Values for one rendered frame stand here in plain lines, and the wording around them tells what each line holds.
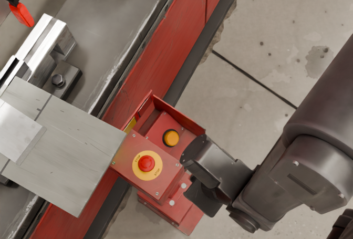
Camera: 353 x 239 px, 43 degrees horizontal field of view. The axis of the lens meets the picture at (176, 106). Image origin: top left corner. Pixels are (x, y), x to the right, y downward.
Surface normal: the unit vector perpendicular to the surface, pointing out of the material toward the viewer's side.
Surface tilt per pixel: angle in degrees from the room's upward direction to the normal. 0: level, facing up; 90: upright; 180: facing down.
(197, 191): 27
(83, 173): 0
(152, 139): 35
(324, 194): 90
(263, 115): 0
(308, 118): 44
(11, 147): 0
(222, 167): 22
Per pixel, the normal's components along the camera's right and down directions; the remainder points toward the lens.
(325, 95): -0.57, -0.63
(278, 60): -0.04, -0.33
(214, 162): 0.26, -0.08
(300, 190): -0.62, 0.75
